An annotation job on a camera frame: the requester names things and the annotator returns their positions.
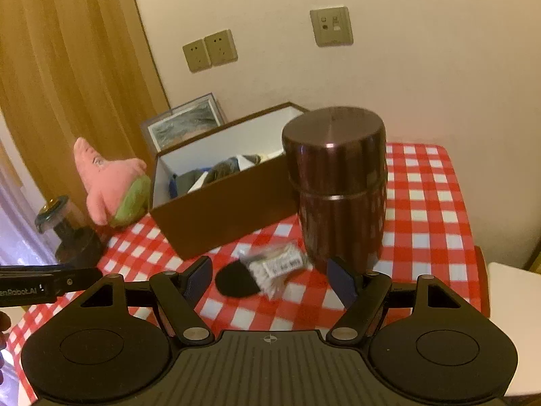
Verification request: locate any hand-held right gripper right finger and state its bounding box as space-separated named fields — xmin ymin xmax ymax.
xmin=326 ymin=256 xmax=462 ymax=345

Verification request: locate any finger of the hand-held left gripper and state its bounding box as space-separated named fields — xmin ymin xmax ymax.
xmin=54 ymin=267 xmax=103 ymax=295

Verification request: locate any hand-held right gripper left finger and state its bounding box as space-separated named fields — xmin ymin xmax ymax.
xmin=80 ymin=256 xmax=213 ymax=345

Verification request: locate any black sock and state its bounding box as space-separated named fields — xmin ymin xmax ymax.
xmin=215 ymin=260 xmax=261 ymax=299

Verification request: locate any brown cardboard box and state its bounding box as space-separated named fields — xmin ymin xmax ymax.
xmin=149 ymin=101 xmax=311 ymax=260

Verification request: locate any small plastic packet with label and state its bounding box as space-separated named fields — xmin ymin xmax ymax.
xmin=237 ymin=240 xmax=308 ymax=297

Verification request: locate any dark grey cloth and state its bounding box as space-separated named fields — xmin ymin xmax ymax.
xmin=175 ymin=155 xmax=265 ymax=197

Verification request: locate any white cloth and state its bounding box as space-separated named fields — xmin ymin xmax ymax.
xmin=192 ymin=151 xmax=284 ymax=191

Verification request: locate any person's left hand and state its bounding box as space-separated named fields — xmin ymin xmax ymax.
xmin=0 ymin=311 xmax=12 ymax=385

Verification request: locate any glass jar with green lid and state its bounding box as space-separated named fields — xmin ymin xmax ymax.
xmin=34 ymin=195 xmax=105 ymax=265

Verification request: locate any sheer purple curtain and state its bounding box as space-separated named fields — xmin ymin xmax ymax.
xmin=0 ymin=144 xmax=57 ymax=267

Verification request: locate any brown metal canister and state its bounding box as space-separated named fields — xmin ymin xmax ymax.
xmin=282 ymin=107 xmax=389 ymax=275

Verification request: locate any red white checkered tablecloth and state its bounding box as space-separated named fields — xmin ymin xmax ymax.
xmin=6 ymin=141 xmax=483 ymax=402

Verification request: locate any pink starfish plush toy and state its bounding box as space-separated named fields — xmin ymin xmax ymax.
xmin=74 ymin=136 xmax=153 ymax=228

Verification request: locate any framed picture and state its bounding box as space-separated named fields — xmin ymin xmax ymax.
xmin=140 ymin=93 xmax=228 ymax=153

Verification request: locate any white wooden chair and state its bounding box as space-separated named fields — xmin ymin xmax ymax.
xmin=473 ymin=245 xmax=541 ymax=335

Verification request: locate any orange curtain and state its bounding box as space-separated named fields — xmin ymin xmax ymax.
xmin=0 ymin=0 xmax=170 ymax=238

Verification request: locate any beige wall data socket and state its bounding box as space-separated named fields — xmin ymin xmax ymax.
xmin=310 ymin=6 xmax=354 ymax=47

